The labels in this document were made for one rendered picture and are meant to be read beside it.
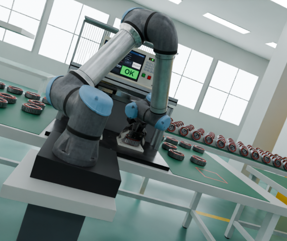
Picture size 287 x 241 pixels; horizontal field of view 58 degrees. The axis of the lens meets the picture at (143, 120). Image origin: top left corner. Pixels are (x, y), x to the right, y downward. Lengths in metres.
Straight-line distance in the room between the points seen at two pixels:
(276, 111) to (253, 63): 4.17
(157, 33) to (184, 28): 7.36
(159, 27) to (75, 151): 0.53
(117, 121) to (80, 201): 1.01
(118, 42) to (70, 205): 0.59
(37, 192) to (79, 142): 0.18
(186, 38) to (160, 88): 7.30
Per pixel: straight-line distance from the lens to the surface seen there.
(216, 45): 8.69
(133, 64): 1.60
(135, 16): 1.07
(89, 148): 0.84
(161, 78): 1.06
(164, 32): 1.00
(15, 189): 0.80
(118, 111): 1.73
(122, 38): 1.02
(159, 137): 1.64
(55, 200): 0.80
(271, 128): 5.32
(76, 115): 0.83
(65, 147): 0.85
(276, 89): 5.25
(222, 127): 8.99
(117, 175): 0.88
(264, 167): 3.33
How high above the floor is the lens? 1.11
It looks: 7 degrees down
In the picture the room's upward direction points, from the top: 20 degrees clockwise
